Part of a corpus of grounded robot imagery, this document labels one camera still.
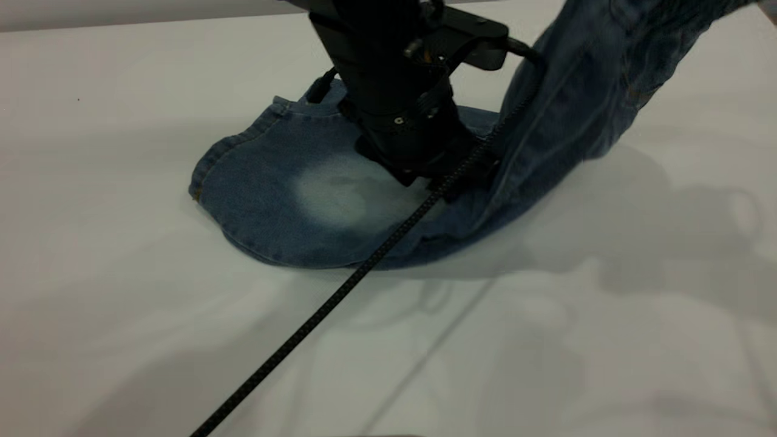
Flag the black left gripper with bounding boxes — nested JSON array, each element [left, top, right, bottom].
[[352, 85, 500, 202]]

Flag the blue denim shorts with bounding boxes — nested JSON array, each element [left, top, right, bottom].
[[189, 0, 759, 271]]

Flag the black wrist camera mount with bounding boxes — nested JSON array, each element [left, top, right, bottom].
[[425, 6, 511, 70]]

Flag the black braided cable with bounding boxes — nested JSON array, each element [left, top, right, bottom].
[[191, 36, 541, 437]]

